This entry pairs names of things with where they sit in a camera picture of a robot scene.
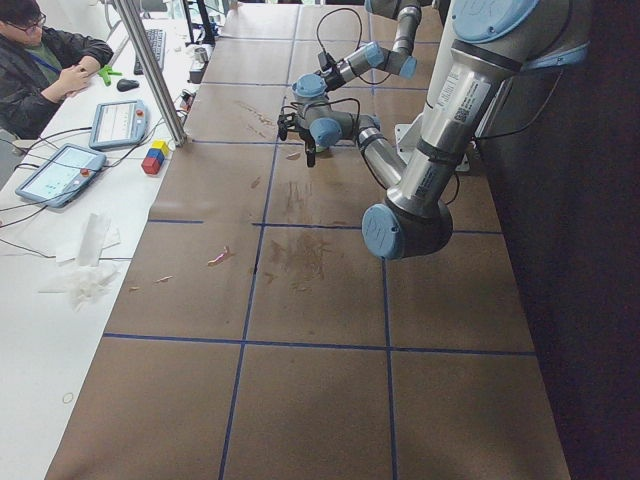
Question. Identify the blue block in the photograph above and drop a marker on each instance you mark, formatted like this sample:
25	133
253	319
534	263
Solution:
156	153

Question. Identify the red block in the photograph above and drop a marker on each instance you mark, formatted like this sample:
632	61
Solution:
151	165

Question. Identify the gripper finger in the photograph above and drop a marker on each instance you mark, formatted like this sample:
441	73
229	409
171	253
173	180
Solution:
310	150
285	124

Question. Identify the yellow block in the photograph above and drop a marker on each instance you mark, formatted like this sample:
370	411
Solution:
160	146

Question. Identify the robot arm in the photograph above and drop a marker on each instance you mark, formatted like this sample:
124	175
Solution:
397	61
484	44

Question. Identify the seated person in black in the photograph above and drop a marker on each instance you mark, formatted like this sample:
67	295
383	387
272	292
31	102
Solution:
41	67

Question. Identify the aluminium frame post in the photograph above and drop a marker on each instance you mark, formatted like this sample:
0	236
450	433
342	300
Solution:
129	16

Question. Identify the silver metal can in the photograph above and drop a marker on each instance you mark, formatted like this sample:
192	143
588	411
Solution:
201	54

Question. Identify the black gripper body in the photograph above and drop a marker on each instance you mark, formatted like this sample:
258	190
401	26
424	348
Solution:
327	75
308	145

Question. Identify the far teach pendant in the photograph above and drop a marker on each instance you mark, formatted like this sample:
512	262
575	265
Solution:
118	124

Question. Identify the black computer mouse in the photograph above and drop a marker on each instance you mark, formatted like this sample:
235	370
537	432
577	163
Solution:
124	85

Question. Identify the green plastic tool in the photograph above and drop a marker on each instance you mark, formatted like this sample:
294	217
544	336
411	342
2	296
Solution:
106	73

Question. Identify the near teach pendant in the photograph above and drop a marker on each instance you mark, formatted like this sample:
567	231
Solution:
63	177

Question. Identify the teach pendant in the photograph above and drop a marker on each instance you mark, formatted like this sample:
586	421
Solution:
118	124
63	177

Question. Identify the crumpled white tissue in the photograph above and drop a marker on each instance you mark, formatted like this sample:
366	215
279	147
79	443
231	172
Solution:
81	274

